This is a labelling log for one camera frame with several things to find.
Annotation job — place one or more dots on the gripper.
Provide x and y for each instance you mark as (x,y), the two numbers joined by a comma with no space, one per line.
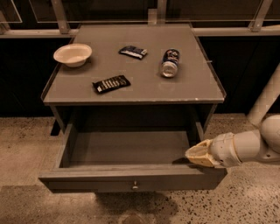
(222,150)

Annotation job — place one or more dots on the grey top drawer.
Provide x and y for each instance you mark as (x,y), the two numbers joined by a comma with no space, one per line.
(126,161)

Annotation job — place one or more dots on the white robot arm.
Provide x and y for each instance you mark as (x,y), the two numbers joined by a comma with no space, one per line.
(261,144)

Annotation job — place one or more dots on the grey drawer cabinet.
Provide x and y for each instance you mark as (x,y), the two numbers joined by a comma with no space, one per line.
(194,83)

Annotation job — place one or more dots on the blue soda can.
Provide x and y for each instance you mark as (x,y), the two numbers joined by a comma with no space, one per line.
(170,61)

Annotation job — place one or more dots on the black chocolate bar wrapper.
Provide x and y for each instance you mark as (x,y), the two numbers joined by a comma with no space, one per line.
(110,84)

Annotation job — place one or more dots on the blue snack packet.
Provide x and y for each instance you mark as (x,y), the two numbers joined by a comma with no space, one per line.
(133,51)

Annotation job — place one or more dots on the white bowl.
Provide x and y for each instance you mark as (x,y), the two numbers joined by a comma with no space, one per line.
(73,55)

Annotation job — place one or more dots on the metal railing frame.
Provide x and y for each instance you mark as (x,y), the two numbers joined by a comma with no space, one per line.
(23,19)

